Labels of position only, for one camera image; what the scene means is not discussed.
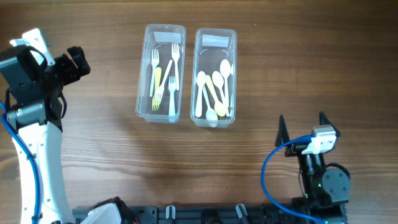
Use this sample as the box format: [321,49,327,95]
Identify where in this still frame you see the white spoon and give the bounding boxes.
[220,59,231,107]
[212,71,228,116]
[203,87,218,128]

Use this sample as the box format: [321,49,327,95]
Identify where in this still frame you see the white spoon horizontal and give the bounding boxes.
[195,71,206,118]

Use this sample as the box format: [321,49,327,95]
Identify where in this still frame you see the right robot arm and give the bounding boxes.
[284,111,351,223]

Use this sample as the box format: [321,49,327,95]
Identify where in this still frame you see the left clear plastic container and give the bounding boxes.
[136,24,186,123]

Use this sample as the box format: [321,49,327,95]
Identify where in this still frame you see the yellow plastic fork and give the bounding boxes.
[152,67,162,111]

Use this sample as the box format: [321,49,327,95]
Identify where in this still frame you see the yellow plastic spoon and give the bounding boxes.
[206,75,226,116]

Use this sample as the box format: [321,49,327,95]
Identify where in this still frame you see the clear plastic container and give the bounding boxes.
[190,28,238,128]
[136,24,186,123]

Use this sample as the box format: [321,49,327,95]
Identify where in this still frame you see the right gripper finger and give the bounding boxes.
[275,114,290,147]
[319,111,341,137]

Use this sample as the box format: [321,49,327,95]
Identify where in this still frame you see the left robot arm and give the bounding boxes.
[1,45,91,223]

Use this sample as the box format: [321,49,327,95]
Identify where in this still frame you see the right clear plastic container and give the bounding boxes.
[190,28,238,128]

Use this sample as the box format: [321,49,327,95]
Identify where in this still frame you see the white fork long handle top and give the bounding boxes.
[153,60,173,109]

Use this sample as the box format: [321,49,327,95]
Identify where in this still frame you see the right blue cable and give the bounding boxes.
[260,134,327,224]

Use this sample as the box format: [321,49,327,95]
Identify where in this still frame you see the blue cable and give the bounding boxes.
[260,134,327,224]
[0,99,43,224]

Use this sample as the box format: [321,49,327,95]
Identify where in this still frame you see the white fork thick handle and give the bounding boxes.
[168,77,177,123]

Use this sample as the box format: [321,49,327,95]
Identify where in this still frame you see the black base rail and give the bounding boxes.
[72,204,348,224]

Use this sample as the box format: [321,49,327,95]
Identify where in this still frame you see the left blue cable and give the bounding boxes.
[0,99,43,224]

